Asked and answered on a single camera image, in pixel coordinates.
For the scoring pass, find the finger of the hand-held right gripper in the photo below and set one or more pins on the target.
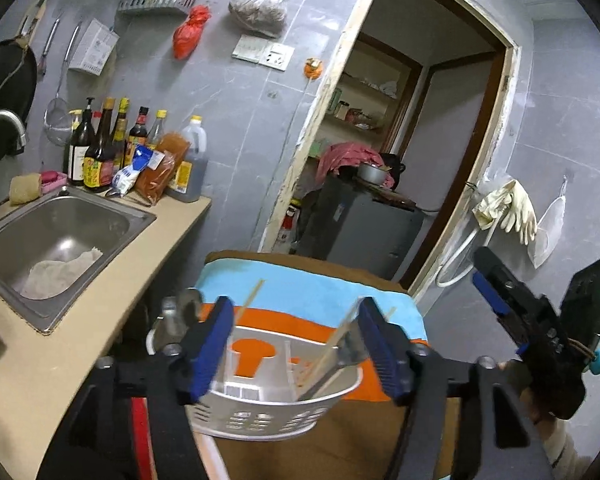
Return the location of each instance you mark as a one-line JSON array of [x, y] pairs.
[[505, 280], [490, 292]]

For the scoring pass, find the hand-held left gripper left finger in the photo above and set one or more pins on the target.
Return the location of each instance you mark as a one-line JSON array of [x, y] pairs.
[[215, 345]]

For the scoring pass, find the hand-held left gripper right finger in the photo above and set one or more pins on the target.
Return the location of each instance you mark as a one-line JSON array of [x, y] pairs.
[[380, 355]]

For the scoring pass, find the wooden chopstick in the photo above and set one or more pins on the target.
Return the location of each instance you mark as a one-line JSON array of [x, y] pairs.
[[250, 300], [340, 335]]

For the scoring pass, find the large metal spoon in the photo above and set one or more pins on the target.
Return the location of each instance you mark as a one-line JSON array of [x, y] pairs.
[[180, 310]]

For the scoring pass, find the white plastic utensil holder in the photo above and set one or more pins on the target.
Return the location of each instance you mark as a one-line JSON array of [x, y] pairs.
[[260, 415]]

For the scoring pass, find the person's right forearm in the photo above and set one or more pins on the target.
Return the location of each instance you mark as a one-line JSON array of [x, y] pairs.
[[567, 450]]

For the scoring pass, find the person's right hand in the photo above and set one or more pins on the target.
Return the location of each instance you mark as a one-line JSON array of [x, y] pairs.
[[535, 407]]

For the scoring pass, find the white mesh bag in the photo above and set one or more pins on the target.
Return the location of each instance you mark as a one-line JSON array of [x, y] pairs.
[[547, 232]]

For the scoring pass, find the cream rubber gloves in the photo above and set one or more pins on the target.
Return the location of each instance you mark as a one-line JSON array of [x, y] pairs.
[[522, 210]]

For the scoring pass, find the striped blanket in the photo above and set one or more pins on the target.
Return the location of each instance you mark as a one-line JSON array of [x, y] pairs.
[[290, 290]]

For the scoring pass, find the grey cabinet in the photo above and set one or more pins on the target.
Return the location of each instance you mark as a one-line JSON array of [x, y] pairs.
[[360, 230]]

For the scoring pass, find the beige kitchen counter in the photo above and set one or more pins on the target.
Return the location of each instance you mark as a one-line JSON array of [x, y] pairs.
[[170, 220]]

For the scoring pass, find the red white bottle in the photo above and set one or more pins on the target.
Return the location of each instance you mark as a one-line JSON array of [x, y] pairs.
[[290, 220]]

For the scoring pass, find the black bag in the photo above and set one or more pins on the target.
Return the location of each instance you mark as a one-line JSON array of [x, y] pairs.
[[394, 166]]

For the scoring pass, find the metal pot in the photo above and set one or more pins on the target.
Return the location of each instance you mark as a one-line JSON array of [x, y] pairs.
[[372, 172]]

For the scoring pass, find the white rag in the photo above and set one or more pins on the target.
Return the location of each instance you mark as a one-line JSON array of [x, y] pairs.
[[60, 272]]

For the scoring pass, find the stainless steel sink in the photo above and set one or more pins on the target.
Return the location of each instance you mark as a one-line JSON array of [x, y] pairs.
[[80, 230]]

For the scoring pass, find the orange spice bag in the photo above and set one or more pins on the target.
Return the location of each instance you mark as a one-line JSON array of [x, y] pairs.
[[161, 170]]

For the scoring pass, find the large dark liquid jug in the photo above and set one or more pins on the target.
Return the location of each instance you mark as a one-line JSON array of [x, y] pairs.
[[191, 162]]

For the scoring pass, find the blue white packet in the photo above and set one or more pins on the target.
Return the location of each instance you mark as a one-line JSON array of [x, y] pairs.
[[132, 170]]

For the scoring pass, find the pink cloth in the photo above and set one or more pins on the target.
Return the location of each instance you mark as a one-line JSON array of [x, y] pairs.
[[342, 157]]

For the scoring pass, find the green box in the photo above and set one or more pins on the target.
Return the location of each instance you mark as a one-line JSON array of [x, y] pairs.
[[317, 147]]

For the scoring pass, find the soy sauce bottle yellow label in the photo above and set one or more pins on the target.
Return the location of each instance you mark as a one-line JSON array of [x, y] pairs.
[[100, 157]]

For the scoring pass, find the clear bottle yellow cap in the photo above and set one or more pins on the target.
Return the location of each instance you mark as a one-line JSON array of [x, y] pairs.
[[156, 127]]

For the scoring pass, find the dark bottle red label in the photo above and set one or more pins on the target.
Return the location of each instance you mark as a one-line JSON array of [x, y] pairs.
[[139, 132]]

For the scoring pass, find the dark bottle yellow cap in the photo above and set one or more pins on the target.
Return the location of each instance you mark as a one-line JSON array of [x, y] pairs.
[[121, 135]]

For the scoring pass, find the pink soap dish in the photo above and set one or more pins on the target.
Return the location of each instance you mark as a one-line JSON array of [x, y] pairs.
[[52, 179]]

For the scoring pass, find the wooden shelf unit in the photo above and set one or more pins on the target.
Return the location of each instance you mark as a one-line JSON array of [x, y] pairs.
[[365, 87]]

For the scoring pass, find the dark pump bottle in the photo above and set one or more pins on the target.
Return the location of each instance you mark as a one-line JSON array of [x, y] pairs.
[[80, 147]]

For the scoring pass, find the yellow sponge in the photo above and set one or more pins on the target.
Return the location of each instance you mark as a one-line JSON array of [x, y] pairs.
[[24, 189]]

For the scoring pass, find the metal mesh strainer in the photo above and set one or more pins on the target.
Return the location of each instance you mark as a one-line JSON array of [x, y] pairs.
[[57, 122]]

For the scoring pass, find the metal faucet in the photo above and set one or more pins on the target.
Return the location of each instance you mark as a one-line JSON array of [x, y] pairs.
[[5, 119]]

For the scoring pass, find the red plastic bag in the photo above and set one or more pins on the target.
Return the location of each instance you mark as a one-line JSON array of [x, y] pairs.
[[190, 34]]

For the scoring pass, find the black pan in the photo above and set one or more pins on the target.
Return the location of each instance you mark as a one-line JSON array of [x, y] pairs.
[[5, 90]]

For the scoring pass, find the clear plastic bag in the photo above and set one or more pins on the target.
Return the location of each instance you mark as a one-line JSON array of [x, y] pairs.
[[257, 7]]

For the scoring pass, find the hanging metal utensil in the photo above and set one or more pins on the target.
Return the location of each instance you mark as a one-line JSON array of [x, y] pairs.
[[47, 47]]

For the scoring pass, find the door frame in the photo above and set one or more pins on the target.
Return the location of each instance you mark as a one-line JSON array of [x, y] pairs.
[[330, 85]]

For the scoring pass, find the orange wall hook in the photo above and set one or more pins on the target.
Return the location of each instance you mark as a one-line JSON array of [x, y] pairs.
[[311, 67]]

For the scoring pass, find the white wall socket panel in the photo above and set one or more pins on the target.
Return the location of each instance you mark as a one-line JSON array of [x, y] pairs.
[[262, 52]]

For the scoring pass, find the white wall box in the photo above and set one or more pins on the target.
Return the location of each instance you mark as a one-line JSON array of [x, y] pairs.
[[94, 47]]

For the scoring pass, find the grey wall shelf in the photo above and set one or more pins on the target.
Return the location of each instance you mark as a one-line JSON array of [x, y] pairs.
[[152, 5]]

